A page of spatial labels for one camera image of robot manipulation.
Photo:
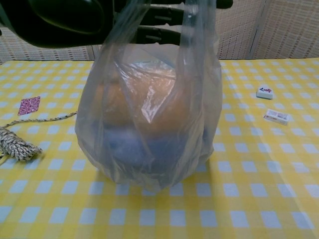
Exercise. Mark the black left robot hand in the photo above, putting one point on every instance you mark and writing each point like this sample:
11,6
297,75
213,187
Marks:
62,22

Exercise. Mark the translucent plastic bag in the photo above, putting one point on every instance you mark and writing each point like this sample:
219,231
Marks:
112,139

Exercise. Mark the pink patterned paper square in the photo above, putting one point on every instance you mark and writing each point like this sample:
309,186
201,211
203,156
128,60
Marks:
29,105

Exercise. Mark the orange plush toy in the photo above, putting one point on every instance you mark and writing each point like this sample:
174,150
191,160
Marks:
159,99

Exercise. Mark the blue crumpled cloth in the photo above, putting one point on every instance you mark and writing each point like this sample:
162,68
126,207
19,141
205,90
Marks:
139,152

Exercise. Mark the beige woven folding screen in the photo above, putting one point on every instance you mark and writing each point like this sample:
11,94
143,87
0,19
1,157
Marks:
274,27

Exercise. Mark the white mahjong tile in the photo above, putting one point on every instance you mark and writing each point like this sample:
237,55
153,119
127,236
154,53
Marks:
265,92

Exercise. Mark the small white red box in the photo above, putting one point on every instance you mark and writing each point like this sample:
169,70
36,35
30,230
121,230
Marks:
277,116

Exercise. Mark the yellow white checkered tablecloth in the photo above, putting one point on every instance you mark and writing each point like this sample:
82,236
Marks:
249,174

